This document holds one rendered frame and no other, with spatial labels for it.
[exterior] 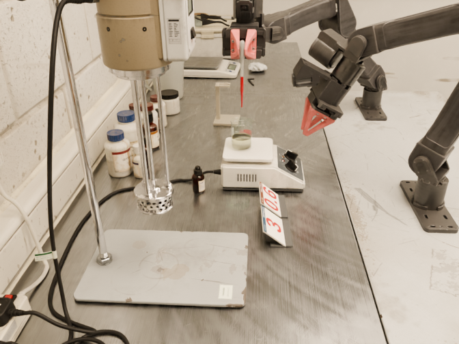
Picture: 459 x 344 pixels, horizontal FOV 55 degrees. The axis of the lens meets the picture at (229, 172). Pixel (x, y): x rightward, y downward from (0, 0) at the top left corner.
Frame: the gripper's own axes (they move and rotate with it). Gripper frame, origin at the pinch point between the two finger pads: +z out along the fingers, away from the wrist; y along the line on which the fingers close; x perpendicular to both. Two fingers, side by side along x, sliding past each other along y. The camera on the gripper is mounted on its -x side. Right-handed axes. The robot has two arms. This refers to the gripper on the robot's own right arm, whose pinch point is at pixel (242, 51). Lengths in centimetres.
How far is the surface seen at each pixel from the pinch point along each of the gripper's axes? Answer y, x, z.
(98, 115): -40.6, 21.8, -15.1
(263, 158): 5.4, 23.4, 5.8
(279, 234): 8.9, 30.7, 24.8
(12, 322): -33, 29, 52
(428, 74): 96, 49, -150
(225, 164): -3.6, 25.2, 5.9
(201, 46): -24, 26, -112
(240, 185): 0.2, 30.5, 6.6
